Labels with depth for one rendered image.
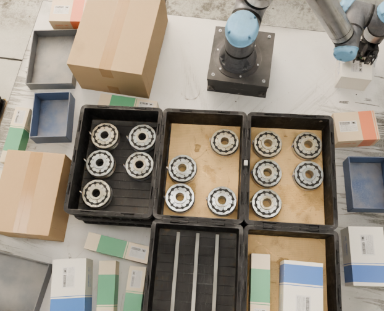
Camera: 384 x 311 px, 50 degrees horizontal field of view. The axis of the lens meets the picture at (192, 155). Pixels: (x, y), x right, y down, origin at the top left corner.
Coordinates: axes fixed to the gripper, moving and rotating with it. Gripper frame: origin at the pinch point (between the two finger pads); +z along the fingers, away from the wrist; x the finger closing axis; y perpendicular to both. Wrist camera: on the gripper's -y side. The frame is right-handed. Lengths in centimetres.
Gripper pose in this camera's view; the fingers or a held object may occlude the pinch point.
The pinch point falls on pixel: (355, 60)
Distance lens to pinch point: 186.0
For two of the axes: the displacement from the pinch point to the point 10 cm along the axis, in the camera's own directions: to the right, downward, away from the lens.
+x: 9.9, 1.4, -0.9
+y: -1.6, 9.4, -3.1
